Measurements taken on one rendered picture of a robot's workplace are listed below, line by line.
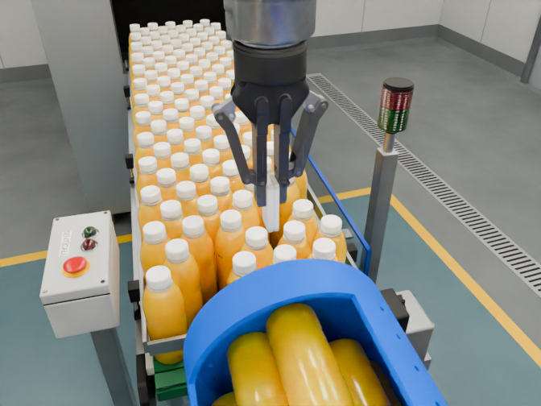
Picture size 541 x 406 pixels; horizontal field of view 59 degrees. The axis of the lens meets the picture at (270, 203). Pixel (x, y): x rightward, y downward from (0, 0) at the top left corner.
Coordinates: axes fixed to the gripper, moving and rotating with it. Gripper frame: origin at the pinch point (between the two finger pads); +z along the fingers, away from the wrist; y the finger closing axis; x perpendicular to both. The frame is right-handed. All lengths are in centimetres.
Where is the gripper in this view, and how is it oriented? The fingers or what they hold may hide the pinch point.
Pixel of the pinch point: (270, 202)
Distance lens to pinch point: 59.9
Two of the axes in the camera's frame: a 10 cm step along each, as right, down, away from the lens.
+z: 0.0, 8.1, 5.8
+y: -9.7, 1.5, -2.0
